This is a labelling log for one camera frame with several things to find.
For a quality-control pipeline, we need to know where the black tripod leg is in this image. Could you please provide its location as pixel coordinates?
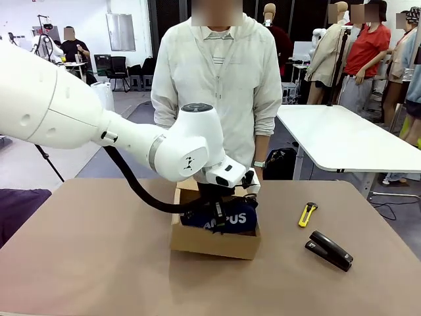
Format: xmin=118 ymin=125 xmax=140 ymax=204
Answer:
xmin=34 ymin=144 xmax=66 ymax=183

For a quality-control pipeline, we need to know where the white plastic crate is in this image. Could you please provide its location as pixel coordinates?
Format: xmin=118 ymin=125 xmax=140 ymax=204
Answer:
xmin=281 ymin=82 xmax=299 ymax=106

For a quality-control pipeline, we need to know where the mannequin in beige coat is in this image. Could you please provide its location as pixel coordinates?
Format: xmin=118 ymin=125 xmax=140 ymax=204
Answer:
xmin=304 ymin=1 xmax=350 ymax=105

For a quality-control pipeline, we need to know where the navy zip pencil case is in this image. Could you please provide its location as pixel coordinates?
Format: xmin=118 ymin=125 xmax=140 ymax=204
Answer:
xmin=180 ymin=196 xmax=259 ymax=236

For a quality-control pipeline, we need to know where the white air purifier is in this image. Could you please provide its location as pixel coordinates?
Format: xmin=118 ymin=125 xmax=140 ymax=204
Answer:
xmin=90 ymin=81 xmax=116 ymax=113

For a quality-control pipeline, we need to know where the yellow utility knife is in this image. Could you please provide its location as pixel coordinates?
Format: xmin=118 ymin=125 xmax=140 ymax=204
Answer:
xmin=298 ymin=201 xmax=319 ymax=228

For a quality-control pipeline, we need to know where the grey wall panel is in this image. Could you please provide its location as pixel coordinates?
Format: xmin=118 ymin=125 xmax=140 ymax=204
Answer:
xmin=105 ymin=13 xmax=137 ymax=52

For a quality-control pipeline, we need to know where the mannequin in dark red top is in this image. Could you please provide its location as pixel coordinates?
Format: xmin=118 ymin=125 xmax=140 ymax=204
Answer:
xmin=262 ymin=3 xmax=294 ymax=87

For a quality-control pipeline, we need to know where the person's left forearm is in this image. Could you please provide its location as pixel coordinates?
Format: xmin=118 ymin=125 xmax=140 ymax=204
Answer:
xmin=252 ymin=134 xmax=269 ymax=163

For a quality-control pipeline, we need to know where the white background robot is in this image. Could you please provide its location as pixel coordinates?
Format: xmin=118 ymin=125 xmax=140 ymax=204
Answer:
xmin=31 ymin=14 xmax=65 ymax=63

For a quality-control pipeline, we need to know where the black stapler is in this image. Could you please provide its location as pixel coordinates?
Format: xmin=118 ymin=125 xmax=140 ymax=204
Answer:
xmin=304 ymin=230 xmax=355 ymax=273

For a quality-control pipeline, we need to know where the person in light blue jacket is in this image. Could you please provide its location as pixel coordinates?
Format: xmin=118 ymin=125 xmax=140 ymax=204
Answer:
xmin=381 ymin=9 xmax=421 ymax=133

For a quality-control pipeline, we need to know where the man in black shirt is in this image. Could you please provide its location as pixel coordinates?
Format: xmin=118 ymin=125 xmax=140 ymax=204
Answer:
xmin=60 ymin=26 xmax=91 ymax=84

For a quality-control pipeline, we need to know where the person in white jacket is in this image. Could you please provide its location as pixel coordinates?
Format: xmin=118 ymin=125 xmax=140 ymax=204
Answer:
xmin=150 ymin=13 xmax=284 ymax=181

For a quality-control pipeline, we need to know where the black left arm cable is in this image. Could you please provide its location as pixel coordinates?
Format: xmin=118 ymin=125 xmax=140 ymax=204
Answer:
xmin=103 ymin=145 xmax=213 ymax=215

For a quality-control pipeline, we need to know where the black monitor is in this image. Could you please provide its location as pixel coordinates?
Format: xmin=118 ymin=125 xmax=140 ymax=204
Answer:
xmin=93 ymin=54 xmax=112 ymax=75

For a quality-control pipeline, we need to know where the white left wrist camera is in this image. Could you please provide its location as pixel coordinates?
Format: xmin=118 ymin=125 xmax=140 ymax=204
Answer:
xmin=202 ymin=160 xmax=262 ymax=196

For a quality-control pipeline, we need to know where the black office chair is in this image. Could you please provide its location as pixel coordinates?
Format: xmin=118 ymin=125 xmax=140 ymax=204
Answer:
xmin=107 ymin=56 xmax=131 ymax=93

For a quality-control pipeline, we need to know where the black bag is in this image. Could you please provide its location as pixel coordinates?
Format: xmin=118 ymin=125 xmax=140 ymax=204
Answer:
xmin=264 ymin=147 xmax=299 ymax=181

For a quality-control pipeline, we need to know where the person in red shirt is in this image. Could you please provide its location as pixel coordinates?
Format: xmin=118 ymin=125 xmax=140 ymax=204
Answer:
xmin=338 ymin=0 xmax=392 ymax=112

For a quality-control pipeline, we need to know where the brown cardboard box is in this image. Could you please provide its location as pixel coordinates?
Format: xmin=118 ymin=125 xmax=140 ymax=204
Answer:
xmin=170 ymin=179 xmax=262 ymax=261

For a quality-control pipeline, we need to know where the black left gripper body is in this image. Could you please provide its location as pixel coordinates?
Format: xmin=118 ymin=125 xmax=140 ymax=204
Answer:
xmin=196 ymin=182 xmax=237 ymax=205

